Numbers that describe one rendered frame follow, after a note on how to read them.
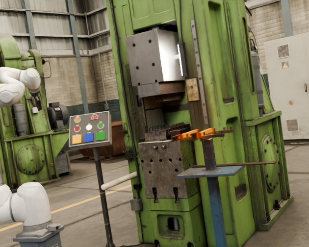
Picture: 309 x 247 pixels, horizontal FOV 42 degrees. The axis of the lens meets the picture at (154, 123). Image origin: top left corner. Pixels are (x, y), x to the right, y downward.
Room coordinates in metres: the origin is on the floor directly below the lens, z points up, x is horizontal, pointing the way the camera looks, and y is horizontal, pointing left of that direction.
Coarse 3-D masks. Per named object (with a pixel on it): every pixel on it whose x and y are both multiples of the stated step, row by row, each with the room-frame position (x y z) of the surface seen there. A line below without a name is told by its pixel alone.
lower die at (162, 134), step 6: (174, 126) 3.33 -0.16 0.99; (180, 126) 3.32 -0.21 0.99; (186, 126) 3.41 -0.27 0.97; (150, 132) 3.18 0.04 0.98; (156, 132) 3.15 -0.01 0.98; (162, 132) 3.12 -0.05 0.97; (150, 138) 3.19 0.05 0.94; (156, 138) 3.16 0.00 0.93; (162, 138) 3.13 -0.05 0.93; (168, 138) 3.13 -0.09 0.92
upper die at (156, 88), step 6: (150, 84) 3.15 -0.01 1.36; (156, 84) 3.12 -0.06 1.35; (162, 84) 3.16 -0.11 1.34; (168, 84) 3.23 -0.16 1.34; (174, 84) 3.32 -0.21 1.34; (180, 84) 3.41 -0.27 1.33; (138, 90) 3.21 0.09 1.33; (144, 90) 3.18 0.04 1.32; (150, 90) 3.15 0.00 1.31; (156, 90) 3.12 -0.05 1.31; (162, 90) 3.14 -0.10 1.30; (168, 90) 3.22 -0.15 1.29; (174, 90) 3.30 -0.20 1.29; (180, 90) 3.40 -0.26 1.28; (144, 96) 3.19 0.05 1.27; (150, 96) 3.30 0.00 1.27
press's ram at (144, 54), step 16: (144, 32) 3.14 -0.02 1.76; (160, 32) 3.13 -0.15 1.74; (176, 32) 3.35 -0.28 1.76; (128, 48) 3.23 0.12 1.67; (144, 48) 3.15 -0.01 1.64; (160, 48) 3.10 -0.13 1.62; (176, 48) 3.31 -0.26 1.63; (144, 64) 3.16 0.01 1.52; (160, 64) 3.09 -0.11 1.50; (176, 64) 3.28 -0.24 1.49; (144, 80) 3.18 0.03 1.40; (160, 80) 3.10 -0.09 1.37; (176, 80) 3.27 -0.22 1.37
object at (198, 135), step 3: (207, 129) 2.76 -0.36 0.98; (210, 129) 2.78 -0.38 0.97; (195, 132) 2.55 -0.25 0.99; (198, 132) 2.55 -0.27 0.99; (201, 132) 2.61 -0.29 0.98; (207, 132) 2.71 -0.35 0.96; (192, 135) 2.49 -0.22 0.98; (195, 135) 2.52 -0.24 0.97; (198, 135) 2.56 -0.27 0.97; (201, 135) 2.59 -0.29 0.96; (192, 138) 2.49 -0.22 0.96; (195, 138) 2.51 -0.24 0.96; (198, 138) 2.54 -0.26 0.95
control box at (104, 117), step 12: (72, 120) 3.37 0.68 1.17; (84, 120) 3.35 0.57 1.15; (96, 120) 3.33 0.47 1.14; (108, 120) 3.31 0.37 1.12; (72, 132) 3.31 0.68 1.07; (84, 132) 3.29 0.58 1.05; (108, 132) 3.25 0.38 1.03; (72, 144) 3.26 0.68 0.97; (84, 144) 3.24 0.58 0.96; (96, 144) 3.25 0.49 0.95; (108, 144) 3.26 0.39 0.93
